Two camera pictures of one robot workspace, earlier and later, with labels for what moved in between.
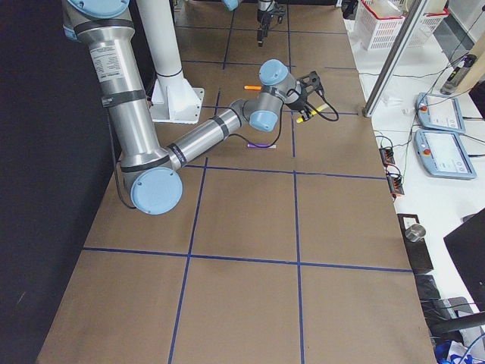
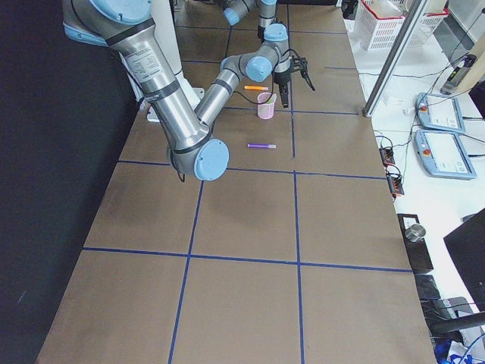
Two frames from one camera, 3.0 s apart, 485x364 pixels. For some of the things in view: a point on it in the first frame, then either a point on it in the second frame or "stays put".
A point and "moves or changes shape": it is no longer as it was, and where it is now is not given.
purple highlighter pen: [261, 145] stays put
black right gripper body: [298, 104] -> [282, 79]
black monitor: [466, 247] stays put
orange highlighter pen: [252, 87] stays put
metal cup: [415, 232] stays put
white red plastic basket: [379, 23] stays put
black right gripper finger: [306, 115] -> [283, 95]
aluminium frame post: [395, 56] stays put
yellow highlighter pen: [319, 108] moves or changes shape
